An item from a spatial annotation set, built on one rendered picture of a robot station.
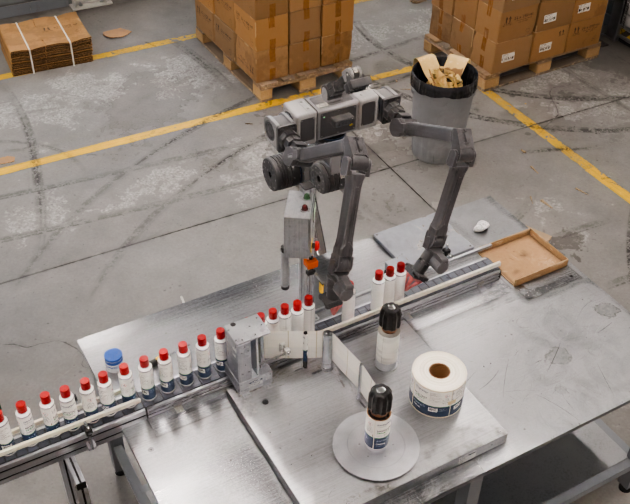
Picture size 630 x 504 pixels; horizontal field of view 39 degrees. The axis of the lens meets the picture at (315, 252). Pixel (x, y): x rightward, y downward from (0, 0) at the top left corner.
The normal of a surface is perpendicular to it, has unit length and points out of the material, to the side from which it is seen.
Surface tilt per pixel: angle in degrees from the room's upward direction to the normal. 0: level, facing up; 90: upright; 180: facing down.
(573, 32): 89
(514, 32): 93
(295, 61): 90
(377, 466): 0
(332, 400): 0
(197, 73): 0
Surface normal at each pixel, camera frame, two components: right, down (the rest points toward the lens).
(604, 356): 0.02, -0.77
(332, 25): 0.45, 0.59
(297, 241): -0.10, 0.63
